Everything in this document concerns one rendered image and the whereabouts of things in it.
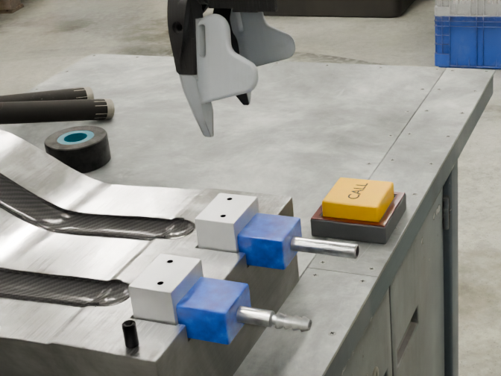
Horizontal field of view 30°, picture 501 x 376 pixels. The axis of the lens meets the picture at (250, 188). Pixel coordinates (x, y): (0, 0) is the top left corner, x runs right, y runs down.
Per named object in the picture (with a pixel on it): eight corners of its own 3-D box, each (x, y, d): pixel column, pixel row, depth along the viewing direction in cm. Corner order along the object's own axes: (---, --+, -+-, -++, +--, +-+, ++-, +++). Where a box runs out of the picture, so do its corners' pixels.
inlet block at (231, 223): (367, 265, 78) (364, 207, 76) (349, 296, 74) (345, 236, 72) (226, 246, 83) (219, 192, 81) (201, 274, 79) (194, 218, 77)
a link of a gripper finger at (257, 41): (298, 108, 75) (277, 8, 69) (231, 104, 77) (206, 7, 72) (310, 86, 77) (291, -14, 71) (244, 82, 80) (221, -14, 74)
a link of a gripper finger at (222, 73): (249, 145, 67) (251, 14, 65) (176, 139, 69) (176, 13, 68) (266, 140, 70) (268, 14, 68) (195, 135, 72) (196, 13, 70)
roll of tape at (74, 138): (36, 166, 121) (31, 141, 119) (86, 145, 126) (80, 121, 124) (74, 180, 115) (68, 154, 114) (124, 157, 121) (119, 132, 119)
